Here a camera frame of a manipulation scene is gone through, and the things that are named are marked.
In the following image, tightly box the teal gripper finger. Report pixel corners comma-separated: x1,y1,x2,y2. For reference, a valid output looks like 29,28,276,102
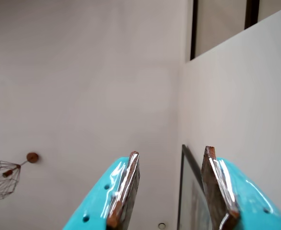
201,145,281,230
62,150,141,230

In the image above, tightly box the black framed picture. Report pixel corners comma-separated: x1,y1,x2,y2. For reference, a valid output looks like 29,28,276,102
177,144,213,230

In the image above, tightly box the round wooden ceiling rose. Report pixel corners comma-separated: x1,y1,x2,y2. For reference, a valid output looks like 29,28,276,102
26,152,39,164

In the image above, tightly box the wire cage pendant lamp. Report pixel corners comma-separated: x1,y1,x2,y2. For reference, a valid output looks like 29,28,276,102
0,160,22,202

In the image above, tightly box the black window frame post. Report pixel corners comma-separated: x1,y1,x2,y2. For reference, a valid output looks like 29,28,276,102
190,0,199,60
244,0,260,30

